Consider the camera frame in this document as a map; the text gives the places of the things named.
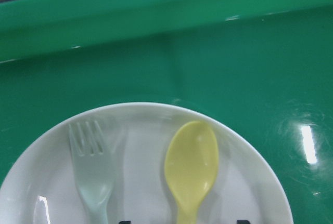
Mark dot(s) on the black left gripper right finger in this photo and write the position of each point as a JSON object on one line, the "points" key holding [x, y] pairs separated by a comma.
{"points": [[242, 222]]}

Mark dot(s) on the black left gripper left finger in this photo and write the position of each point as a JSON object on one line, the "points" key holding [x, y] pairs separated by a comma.
{"points": [[125, 222]]}

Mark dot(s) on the white round plate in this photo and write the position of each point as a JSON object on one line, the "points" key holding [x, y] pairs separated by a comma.
{"points": [[40, 186]]}

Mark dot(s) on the green plastic tray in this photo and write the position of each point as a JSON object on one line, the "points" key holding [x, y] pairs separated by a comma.
{"points": [[261, 67]]}

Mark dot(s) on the yellow plastic spoon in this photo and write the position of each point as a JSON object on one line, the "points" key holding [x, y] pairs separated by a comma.
{"points": [[190, 168]]}

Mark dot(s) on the pale green plastic fork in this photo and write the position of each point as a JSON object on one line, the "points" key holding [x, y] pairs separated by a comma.
{"points": [[93, 168]]}

